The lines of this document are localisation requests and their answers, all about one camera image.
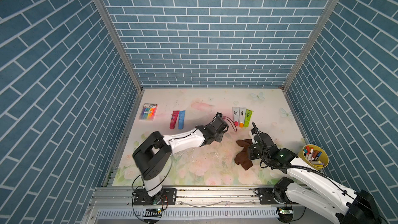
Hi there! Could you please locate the brown wiping cloth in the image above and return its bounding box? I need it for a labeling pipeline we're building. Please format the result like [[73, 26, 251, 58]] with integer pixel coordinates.
[[234, 139, 253, 171]]

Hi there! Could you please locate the blue toothpaste tube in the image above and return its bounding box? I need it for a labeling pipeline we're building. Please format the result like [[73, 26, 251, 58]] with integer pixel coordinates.
[[178, 111, 186, 130]]

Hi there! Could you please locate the red toothpaste tube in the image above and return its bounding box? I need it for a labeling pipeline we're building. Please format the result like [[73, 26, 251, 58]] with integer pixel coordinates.
[[170, 111, 179, 129]]

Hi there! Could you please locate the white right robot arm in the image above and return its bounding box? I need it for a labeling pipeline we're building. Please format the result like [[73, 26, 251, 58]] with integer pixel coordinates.
[[248, 128, 384, 224]]

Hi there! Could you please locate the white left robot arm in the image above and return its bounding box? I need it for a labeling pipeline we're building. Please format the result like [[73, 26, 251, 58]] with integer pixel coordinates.
[[132, 113, 228, 198]]

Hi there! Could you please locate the white pink-capped toothpaste tube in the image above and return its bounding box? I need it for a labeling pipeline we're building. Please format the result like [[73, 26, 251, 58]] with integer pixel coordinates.
[[232, 107, 239, 127]]

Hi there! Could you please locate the white orange-capped toothpaste tube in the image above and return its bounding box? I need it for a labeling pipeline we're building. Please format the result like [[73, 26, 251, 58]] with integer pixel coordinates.
[[238, 107, 246, 128]]

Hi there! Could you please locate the green toothpaste tube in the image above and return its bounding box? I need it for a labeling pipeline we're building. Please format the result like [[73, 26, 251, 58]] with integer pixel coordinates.
[[244, 109, 253, 128]]

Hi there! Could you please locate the yellow cup of markers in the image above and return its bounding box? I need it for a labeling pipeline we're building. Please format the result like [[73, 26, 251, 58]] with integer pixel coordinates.
[[297, 145, 329, 171]]

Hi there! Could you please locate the rainbow highlighter pen pack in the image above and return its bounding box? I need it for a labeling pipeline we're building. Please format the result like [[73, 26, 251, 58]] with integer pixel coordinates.
[[139, 103, 158, 121]]

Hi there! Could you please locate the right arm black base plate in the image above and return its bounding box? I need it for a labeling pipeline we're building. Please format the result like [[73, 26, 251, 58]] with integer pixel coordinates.
[[254, 187, 297, 205]]

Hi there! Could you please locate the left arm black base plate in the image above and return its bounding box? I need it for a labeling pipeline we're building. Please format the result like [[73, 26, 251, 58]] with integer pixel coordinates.
[[132, 188, 177, 206]]

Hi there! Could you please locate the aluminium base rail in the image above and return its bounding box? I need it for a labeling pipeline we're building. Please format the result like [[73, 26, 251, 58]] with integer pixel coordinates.
[[80, 186, 352, 224]]

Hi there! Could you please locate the aluminium right corner post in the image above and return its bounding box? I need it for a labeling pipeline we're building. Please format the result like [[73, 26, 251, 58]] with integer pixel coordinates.
[[282, 0, 339, 95]]

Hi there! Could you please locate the aluminium corner post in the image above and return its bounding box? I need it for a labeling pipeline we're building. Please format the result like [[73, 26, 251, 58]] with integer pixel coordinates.
[[92, 0, 143, 94], [282, 0, 339, 95]]

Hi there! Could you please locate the aluminium left corner post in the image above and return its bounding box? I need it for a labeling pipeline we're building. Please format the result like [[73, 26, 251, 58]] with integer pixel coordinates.
[[92, 0, 143, 94]]

